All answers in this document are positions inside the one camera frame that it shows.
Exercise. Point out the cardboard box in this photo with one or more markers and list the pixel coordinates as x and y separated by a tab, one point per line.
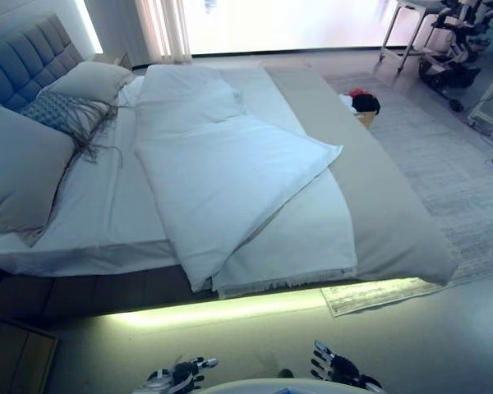
367	120

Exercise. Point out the large beige pillow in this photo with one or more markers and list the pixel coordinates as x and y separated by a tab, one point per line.
20	172

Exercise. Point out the dark upholstered bed frame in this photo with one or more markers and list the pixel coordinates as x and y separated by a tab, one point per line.
86	295

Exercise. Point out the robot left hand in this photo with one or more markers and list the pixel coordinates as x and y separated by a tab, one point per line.
187	373

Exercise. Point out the wooden box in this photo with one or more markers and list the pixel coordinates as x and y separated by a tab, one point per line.
16	357

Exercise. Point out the dark robot right foot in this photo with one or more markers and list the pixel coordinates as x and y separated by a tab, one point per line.
285	374

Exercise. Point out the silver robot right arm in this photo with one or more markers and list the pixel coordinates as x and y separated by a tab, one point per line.
373	388

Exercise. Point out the white bed sheet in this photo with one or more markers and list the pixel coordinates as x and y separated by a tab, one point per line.
102	213

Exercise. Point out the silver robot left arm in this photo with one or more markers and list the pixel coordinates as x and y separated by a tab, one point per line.
154	390

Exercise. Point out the light grey rug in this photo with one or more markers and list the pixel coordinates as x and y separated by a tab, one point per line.
443	172

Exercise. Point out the plain beige pillow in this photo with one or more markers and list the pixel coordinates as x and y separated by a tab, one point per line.
90	80

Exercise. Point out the beige blanket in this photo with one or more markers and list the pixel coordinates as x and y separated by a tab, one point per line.
378	197

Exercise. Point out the small black wheel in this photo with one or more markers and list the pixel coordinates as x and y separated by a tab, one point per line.
457	106

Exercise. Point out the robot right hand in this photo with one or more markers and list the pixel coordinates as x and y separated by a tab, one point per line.
345	367

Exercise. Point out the black and white machine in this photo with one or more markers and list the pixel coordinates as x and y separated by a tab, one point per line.
448	74

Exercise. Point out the bright window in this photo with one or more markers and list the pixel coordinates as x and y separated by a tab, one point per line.
291	24

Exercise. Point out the grey tufted headboard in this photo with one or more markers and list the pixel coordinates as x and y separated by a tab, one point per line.
20	57

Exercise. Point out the white garment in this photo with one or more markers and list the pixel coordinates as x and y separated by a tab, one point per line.
346	100

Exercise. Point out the black garment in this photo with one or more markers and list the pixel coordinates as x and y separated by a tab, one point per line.
367	103

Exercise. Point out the white duvet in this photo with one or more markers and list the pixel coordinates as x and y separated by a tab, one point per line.
213	164

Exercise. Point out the wall light strip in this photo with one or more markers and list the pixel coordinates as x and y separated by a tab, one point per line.
88	24

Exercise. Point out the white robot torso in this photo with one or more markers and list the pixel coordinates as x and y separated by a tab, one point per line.
271	388

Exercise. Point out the wooden nightstand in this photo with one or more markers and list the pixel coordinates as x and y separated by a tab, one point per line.
121	59

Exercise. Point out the metal frame cart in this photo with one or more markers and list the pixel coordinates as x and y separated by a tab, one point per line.
406	51

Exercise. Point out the patterned cushion with fringe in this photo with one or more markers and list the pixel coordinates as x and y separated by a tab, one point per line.
53	108

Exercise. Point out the red garment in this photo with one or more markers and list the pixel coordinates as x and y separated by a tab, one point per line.
357	92

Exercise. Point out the white metal frame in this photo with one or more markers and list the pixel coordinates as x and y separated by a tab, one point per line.
476	121

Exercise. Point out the beige curtain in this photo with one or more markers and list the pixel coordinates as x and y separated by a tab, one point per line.
164	28

